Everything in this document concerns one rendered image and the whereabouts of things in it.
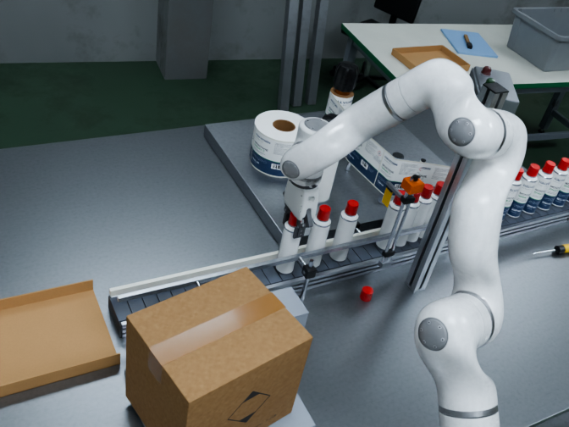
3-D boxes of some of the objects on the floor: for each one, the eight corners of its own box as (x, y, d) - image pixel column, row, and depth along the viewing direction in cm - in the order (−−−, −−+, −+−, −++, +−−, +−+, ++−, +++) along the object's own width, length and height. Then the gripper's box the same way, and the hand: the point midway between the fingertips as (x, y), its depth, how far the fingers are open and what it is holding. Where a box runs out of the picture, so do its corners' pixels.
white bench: (542, 126, 477) (590, 24, 427) (613, 185, 424) (677, 78, 375) (314, 142, 406) (341, 23, 356) (366, 215, 353) (406, 87, 304)
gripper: (277, 158, 164) (267, 213, 175) (308, 198, 153) (295, 253, 164) (301, 155, 167) (290, 208, 178) (334, 193, 156) (319, 247, 167)
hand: (294, 224), depth 170 cm, fingers closed on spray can, 5 cm apart
